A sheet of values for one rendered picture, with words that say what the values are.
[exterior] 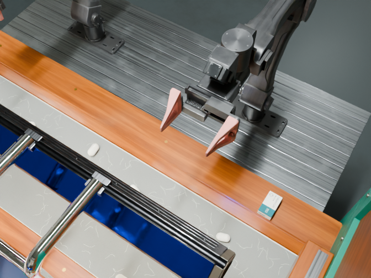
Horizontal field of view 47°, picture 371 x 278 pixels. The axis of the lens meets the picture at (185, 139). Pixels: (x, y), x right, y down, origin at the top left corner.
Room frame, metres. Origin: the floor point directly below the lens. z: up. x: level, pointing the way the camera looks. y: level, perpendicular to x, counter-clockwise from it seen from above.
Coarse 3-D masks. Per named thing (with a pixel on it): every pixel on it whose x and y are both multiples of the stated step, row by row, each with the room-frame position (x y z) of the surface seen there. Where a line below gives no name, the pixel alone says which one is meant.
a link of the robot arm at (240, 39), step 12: (240, 24) 0.58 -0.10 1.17; (228, 36) 0.55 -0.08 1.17; (240, 36) 0.55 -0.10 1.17; (252, 36) 0.55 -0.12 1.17; (228, 48) 0.52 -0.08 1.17; (240, 48) 0.52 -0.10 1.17; (252, 48) 0.56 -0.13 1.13; (240, 60) 0.51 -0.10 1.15; (252, 60) 0.56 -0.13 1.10; (264, 60) 0.56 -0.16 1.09; (252, 72) 0.56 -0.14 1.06
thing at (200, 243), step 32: (0, 128) 0.40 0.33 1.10; (32, 128) 0.41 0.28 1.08; (32, 160) 0.34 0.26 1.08; (64, 160) 0.33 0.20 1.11; (64, 192) 0.29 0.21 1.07; (128, 192) 0.28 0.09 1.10; (128, 224) 0.23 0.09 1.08; (160, 224) 0.22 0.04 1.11; (160, 256) 0.18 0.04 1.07; (192, 256) 0.17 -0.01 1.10; (224, 256) 0.17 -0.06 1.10
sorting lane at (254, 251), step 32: (0, 96) 0.74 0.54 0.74; (32, 96) 0.74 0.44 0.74; (64, 128) 0.63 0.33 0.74; (96, 160) 0.53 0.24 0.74; (128, 160) 0.53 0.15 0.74; (0, 192) 0.44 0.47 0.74; (32, 192) 0.44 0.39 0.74; (160, 192) 0.44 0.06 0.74; (192, 192) 0.44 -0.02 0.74; (32, 224) 0.35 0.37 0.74; (96, 224) 0.35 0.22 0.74; (192, 224) 0.35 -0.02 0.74; (224, 224) 0.35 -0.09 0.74; (96, 256) 0.27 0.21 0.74; (128, 256) 0.27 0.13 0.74; (256, 256) 0.27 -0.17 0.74; (288, 256) 0.27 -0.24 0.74
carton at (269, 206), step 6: (270, 192) 0.42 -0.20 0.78; (270, 198) 0.40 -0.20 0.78; (276, 198) 0.40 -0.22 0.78; (282, 198) 0.40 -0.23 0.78; (264, 204) 0.39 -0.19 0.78; (270, 204) 0.39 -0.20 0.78; (276, 204) 0.39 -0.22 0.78; (258, 210) 0.37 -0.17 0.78; (264, 210) 0.37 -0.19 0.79; (270, 210) 0.37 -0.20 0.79; (264, 216) 0.36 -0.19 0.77; (270, 216) 0.35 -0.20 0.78
